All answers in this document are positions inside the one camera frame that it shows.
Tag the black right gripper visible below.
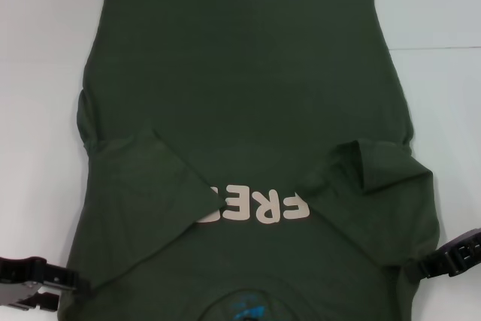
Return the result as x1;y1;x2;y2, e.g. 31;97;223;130
404;227;481;281

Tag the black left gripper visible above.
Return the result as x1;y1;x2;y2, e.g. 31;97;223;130
0;256;92;313

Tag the dark green printed T-shirt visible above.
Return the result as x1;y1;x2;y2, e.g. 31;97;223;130
56;0;443;321

